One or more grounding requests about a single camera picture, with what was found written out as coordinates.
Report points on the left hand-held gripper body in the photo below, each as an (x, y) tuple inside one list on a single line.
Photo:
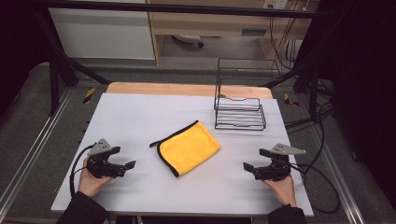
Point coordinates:
[(102, 168)]

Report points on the yellow cloth with black trim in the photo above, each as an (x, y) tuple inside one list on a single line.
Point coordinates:
[(188, 149)]

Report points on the aluminium rail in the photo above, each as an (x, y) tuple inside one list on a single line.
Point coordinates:
[(339, 180), (34, 146)]

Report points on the white chair base with wheel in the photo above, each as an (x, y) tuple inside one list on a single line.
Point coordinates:
[(188, 39)]

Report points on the wooden desk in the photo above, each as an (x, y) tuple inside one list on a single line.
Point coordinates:
[(202, 23)]

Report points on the black curtain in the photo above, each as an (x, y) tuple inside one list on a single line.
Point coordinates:
[(15, 46), (364, 93)]

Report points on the white table mat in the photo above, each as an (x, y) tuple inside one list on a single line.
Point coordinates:
[(140, 118)]

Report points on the white cabinet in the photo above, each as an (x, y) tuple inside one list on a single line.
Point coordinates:
[(102, 34)]

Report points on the black metal frame bar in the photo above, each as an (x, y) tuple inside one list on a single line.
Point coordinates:
[(174, 8)]

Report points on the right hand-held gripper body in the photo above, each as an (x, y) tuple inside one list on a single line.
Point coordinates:
[(274, 169)]

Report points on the white wall socket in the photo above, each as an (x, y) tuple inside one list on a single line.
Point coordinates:
[(275, 3)]

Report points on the person's right hand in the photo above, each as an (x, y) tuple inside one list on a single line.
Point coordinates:
[(284, 190)]

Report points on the black metal stand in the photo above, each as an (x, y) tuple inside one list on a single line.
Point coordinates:
[(56, 77), (313, 84)]

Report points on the person's left hand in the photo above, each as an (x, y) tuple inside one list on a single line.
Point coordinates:
[(90, 185)]

